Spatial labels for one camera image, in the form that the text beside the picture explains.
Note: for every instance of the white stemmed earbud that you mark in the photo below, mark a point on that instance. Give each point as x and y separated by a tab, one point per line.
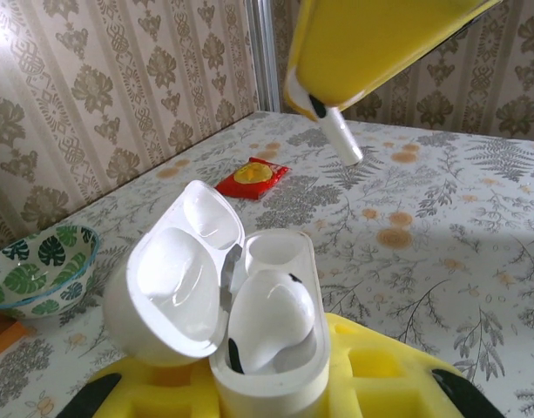
271	313
342	137

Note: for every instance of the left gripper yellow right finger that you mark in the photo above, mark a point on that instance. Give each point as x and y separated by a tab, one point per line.
401	383

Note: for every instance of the floral patterned table cover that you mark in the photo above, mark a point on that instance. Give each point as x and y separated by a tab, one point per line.
423	196

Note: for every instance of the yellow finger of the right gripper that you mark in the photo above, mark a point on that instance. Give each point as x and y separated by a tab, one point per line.
295	98
380	48

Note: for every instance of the aluminium frame post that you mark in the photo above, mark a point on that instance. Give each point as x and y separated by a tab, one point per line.
264	52

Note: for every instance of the leaf pattern ceramic bowl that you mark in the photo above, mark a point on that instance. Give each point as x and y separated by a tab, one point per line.
40	270

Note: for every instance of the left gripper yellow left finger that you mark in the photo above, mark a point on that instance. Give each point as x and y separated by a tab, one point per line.
162	392

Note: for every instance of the white rounded square earbud case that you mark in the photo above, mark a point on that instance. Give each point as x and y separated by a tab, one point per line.
179	261

